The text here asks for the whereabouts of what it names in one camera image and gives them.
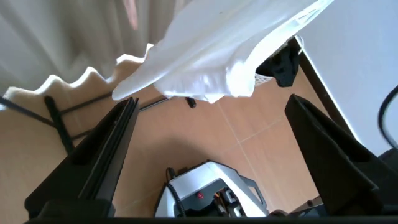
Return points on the white laundry basket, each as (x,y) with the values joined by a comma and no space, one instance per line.
(262,79)

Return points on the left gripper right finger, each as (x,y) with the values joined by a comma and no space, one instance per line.
(339,186)

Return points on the beige curtain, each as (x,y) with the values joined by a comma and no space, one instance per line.
(46,37)

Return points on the white printed t-shirt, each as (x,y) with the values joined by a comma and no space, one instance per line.
(217,46)

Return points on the black clothes rack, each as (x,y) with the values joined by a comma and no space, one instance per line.
(59,124)

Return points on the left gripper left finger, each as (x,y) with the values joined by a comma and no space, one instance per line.
(62,193)

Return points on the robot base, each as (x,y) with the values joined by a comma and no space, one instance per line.
(199,180)

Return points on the black garment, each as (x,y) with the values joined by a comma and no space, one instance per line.
(280,65)

